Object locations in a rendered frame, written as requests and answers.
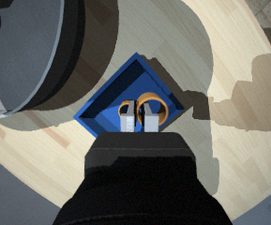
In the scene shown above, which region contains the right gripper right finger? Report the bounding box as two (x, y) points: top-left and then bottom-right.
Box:
(142, 101), (160, 133)

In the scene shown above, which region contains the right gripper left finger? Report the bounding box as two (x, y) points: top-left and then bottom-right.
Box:
(119, 99), (137, 133)

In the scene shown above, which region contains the blue crate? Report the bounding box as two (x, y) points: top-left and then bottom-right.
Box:
(72, 52), (186, 139)

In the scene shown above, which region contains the grey turntable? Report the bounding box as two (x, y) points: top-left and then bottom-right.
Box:
(0, 0), (120, 120)

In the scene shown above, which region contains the wooden table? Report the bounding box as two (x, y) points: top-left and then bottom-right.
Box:
(0, 0), (271, 225)

